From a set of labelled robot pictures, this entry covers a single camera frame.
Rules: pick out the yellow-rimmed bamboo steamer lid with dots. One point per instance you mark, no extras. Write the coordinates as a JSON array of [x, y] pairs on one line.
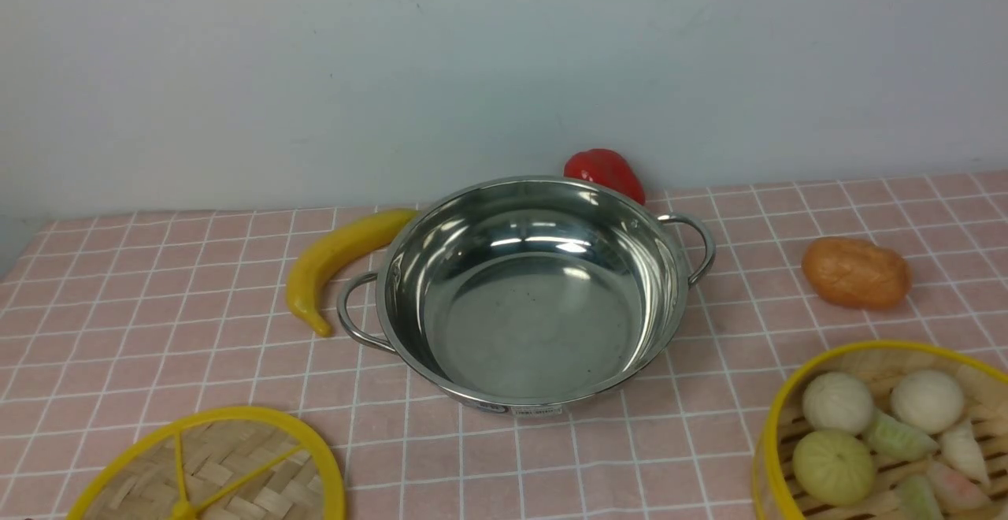
[[229, 463]]

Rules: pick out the yellow-rimmed bamboo steamer basket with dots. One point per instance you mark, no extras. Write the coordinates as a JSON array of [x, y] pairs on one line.
[[880, 364]]

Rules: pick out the stainless steel pot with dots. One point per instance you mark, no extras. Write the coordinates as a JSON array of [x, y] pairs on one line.
[[529, 294]]

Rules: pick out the red plastic bell pepper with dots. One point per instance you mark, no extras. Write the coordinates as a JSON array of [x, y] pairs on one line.
[[606, 168]]

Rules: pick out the yellow plastic banana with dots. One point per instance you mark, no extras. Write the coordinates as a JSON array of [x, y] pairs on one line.
[[322, 260]]

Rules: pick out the orange-brown plastic potato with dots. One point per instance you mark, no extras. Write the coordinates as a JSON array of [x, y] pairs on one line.
[[856, 273]]

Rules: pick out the white steamed bun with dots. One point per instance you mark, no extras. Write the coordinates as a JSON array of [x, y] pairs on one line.
[[840, 401], [929, 400]]

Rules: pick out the pale green steamed bun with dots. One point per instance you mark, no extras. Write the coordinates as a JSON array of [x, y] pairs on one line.
[[834, 467]]

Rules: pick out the pink checkered tablecloth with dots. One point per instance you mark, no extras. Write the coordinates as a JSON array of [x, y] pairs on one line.
[[112, 326]]

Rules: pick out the green dumpling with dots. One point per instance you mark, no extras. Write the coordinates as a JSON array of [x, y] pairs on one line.
[[896, 440]]

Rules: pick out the green-white dumpling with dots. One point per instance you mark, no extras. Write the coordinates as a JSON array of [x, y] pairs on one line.
[[916, 499]]

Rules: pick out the white dumpling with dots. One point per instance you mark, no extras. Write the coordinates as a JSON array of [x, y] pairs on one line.
[[962, 451]]

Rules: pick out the pink-white dumpling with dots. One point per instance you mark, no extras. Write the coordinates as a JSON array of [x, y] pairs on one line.
[[954, 490]]

